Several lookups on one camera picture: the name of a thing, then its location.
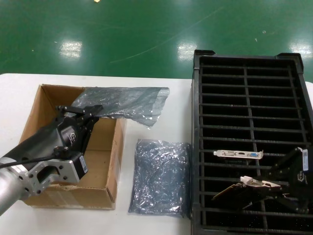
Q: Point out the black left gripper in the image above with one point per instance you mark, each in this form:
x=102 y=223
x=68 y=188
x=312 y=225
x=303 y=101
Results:
x=66 y=134

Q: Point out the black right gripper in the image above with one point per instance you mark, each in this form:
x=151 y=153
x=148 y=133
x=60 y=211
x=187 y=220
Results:
x=303 y=186

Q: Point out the graphics card with silver bracket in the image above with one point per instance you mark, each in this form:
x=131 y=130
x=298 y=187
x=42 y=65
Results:
x=254 y=181
x=234 y=154

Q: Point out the grey antistatic bag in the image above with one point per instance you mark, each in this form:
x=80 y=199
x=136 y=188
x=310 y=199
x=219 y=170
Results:
x=159 y=178
x=127 y=102

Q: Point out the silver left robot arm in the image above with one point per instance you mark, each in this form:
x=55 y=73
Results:
x=9 y=186

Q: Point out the brown cardboard box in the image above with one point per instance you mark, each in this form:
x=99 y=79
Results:
x=102 y=171

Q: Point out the black slotted container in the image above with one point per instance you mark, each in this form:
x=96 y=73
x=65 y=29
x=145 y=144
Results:
x=195 y=122

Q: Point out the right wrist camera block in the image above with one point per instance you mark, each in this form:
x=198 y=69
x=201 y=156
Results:
x=305 y=161

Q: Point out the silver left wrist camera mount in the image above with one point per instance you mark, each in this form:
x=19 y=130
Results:
x=68 y=171

